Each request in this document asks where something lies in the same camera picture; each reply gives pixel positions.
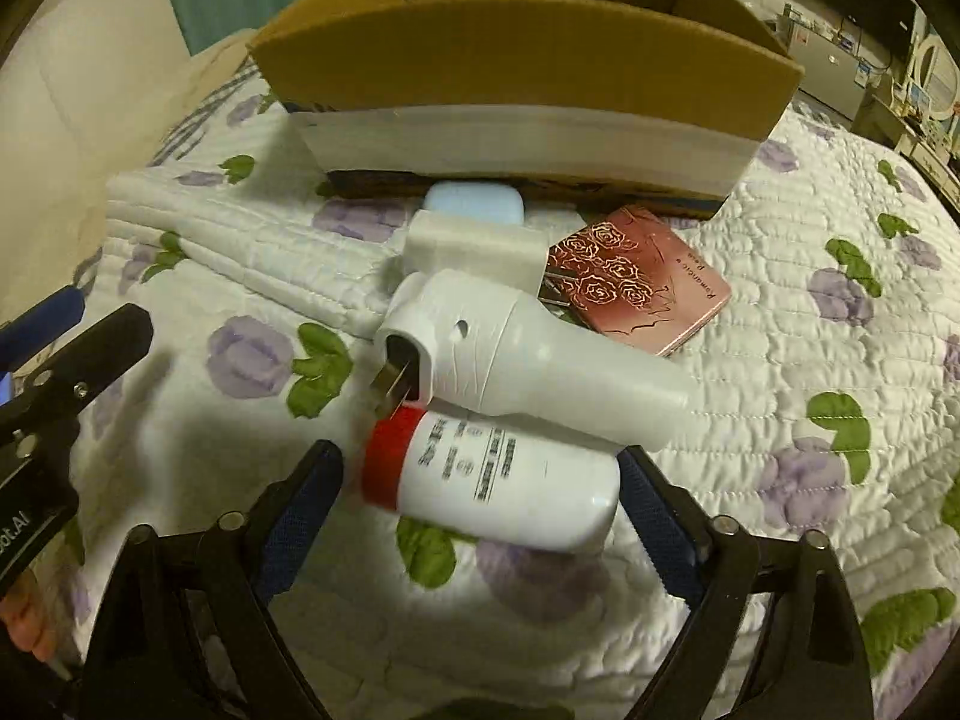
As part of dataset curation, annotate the red rose patterned box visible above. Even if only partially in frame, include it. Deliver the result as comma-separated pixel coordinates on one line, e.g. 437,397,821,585
548,205,731,356

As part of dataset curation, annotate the white rectangular box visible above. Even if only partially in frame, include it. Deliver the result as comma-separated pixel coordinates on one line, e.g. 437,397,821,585
402,210,550,294

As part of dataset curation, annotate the person's left hand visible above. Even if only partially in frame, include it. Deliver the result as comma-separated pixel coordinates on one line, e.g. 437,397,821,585
0,569,57,663

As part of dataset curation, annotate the grey checkered bed sheet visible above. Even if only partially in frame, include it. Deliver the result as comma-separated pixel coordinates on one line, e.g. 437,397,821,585
146,59,259,167

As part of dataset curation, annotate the beige pillow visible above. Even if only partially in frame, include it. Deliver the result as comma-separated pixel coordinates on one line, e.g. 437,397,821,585
2,0,251,319

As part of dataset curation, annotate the white floral quilt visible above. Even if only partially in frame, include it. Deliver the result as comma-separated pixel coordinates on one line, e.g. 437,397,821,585
62,73,958,718

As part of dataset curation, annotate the white bottle red cap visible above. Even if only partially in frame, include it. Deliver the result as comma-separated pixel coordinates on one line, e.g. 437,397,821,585
359,406,620,554

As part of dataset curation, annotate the white dressing table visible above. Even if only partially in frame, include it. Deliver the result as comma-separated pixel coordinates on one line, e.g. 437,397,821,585
851,86,958,213

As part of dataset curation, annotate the silver mini fridge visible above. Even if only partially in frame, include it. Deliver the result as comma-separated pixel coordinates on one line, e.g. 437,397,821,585
782,11,866,121

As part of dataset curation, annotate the oval white vanity mirror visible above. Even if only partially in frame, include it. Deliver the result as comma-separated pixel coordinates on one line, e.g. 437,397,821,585
907,34,960,121

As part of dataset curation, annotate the brown cardboard box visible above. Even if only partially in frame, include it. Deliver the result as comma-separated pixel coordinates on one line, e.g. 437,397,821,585
251,0,802,218

